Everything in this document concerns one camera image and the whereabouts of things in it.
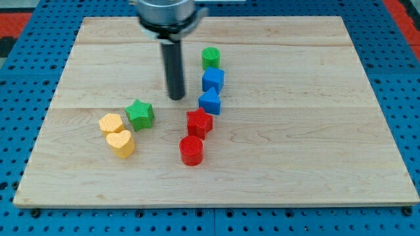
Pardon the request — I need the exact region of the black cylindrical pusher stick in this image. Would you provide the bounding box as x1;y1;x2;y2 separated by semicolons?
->
161;41;185;100

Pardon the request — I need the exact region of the green star block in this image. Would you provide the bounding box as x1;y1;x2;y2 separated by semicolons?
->
125;100;154;131

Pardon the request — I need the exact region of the red star block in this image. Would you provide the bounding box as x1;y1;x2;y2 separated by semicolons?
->
186;108;213;140

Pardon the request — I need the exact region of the green cylinder block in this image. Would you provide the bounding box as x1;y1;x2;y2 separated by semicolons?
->
201;47;221;70

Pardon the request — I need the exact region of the blue cube block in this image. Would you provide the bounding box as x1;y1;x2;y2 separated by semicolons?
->
201;67;225;94

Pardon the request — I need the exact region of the blue triangle block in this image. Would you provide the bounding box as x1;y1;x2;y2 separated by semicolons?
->
198;88;221;115

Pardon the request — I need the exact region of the yellow pentagon block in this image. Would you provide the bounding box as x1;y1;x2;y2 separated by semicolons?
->
98;113;125;137

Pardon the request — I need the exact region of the red cylinder block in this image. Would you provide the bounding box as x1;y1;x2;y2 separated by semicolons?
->
179;136;204;166

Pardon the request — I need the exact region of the yellow heart block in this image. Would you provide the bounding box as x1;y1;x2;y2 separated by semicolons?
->
106;130;136;159

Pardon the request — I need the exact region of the wooden board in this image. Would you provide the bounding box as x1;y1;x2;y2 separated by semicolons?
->
14;16;419;208

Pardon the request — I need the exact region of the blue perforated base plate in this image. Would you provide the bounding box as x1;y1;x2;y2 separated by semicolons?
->
1;0;419;235

